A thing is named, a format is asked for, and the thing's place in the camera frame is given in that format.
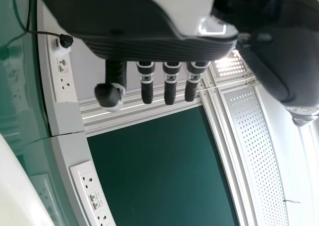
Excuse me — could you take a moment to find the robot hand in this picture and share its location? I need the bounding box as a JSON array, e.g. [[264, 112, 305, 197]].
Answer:
[[37, 0, 319, 127]]

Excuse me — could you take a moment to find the black plug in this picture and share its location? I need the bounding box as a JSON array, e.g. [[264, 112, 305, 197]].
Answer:
[[58, 33, 74, 49]]

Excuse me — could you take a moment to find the perforated metal panel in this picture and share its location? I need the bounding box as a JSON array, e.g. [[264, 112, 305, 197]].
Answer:
[[213, 50, 250, 78]]

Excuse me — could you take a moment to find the white plug adapter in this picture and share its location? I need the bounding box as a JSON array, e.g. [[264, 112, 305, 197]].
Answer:
[[51, 37, 73, 55]]

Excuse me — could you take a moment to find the white socket strip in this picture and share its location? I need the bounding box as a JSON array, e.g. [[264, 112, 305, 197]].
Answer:
[[69, 160, 117, 226], [49, 33, 78, 103]]

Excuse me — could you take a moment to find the aluminium frame rail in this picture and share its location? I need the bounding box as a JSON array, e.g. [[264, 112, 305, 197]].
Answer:
[[78, 82, 211, 138], [200, 61, 253, 226]]

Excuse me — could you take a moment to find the black plug cable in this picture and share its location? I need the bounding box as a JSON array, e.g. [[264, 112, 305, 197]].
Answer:
[[26, 0, 63, 38]]

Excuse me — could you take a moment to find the perforated cable duct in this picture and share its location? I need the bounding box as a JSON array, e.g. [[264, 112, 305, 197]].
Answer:
[[222, 87, 290, 226]]

